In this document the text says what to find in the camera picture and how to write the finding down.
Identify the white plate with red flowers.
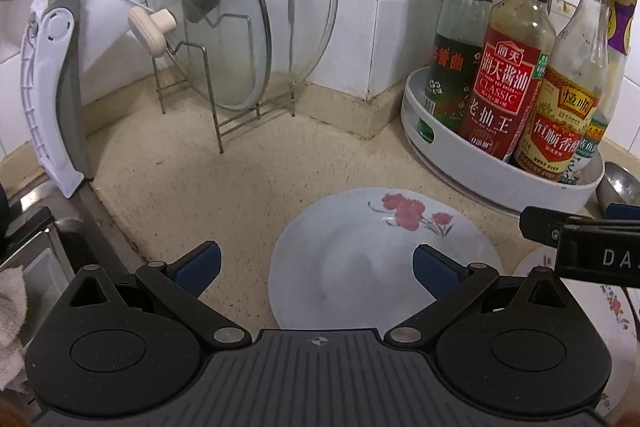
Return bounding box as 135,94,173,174
268,187,502,334

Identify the white floral plate at right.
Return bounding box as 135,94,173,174
513,244,640,417

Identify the steel ladle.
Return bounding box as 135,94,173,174
597,161,640,220

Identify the steel sink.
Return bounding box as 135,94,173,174
1,176,143,346

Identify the yellow cap vinegar bottle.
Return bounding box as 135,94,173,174
513,0,612,182

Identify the beige dish cloth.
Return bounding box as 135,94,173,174
0,267,27,390

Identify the red label soy sauce bottle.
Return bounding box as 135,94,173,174
459,0,555,161

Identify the green glass vinegar bottle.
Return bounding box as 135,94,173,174
425,0,492,132

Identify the metal lid rack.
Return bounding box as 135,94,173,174
154,0,295,153

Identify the purple label sauce bottle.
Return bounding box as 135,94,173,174
560,0,637,185

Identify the white grey folding rack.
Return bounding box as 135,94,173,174
20,0,90,198

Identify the glass lid with beige knob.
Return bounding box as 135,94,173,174
128,0,272,112

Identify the white rotating condiment rack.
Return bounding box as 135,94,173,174
400,68,606,216

